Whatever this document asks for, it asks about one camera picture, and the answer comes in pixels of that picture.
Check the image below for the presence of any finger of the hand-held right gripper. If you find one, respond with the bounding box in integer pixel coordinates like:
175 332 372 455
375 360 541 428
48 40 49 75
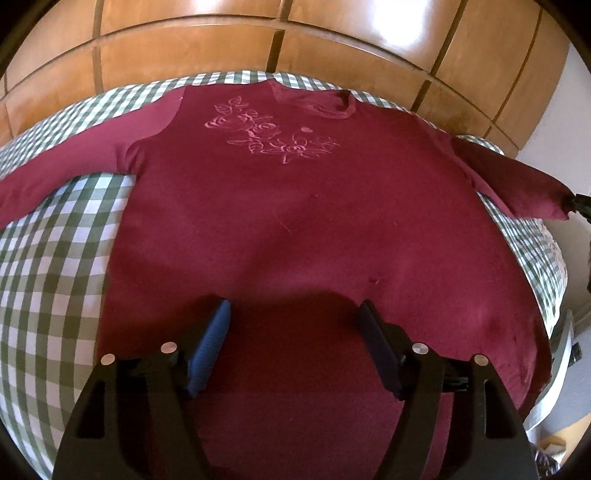
561 193 591 216

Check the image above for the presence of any maroon embroidered sweater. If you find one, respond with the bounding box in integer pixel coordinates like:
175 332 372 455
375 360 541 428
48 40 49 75
0 82 573 480

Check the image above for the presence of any wooden headboard panel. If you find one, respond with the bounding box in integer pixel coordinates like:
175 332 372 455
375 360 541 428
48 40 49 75
0 0 571 158

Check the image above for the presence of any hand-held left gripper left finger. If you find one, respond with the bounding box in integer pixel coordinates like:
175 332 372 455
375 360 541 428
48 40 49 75
52 299 232 480

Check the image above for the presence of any green checkered bedspread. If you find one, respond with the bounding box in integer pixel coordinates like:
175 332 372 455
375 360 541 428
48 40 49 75
0 69 570 472

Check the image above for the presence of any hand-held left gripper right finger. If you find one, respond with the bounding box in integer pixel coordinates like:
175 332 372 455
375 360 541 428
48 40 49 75
358 299 541 480

